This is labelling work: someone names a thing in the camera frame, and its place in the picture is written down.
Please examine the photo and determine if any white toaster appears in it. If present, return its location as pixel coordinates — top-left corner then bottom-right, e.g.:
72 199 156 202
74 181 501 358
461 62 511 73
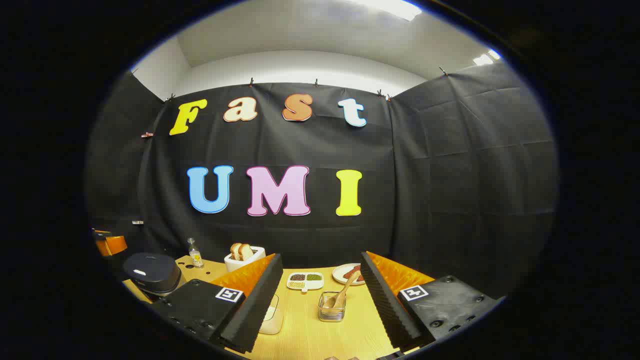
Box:
224 246 266 273

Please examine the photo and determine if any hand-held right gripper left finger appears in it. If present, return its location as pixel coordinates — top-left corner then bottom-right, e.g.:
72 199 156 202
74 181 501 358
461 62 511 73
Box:
150 252 284 355

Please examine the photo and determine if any white round plate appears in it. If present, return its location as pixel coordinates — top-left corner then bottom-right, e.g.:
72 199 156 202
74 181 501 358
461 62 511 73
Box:
332 263 366 286

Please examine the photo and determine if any ceiling light panel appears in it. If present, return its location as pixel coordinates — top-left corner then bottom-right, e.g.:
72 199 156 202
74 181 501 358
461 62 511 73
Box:
350 0 423 22
472 48 502 67

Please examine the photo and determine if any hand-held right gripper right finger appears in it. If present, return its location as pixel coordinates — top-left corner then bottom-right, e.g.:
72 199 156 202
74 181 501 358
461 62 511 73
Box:
360 251 502 352

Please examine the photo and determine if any white divided dish of beans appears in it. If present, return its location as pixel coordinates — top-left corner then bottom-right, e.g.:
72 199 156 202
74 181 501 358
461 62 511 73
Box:
286 271 325 292

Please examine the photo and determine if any wire mesh chopstick holder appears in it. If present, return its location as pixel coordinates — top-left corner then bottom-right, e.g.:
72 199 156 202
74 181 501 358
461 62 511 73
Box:
318 291 347 323

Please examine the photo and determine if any wooden spoon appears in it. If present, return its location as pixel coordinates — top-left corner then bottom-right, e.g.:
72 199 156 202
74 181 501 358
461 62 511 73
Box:
323 270 361 310

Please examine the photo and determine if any dark lidded rice cooker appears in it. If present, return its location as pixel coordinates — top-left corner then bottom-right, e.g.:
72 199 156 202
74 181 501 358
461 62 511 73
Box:
122 252 183 301

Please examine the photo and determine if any black backdrop cloth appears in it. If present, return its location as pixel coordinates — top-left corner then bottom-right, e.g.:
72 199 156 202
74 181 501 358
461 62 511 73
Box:
85 62 558 301

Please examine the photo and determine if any clear glass bowl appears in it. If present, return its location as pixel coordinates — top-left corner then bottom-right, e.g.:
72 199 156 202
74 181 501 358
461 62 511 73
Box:
258 294 280 336

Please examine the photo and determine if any small clear bottle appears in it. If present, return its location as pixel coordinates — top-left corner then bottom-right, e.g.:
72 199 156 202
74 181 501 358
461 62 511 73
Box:
187 238 204 268

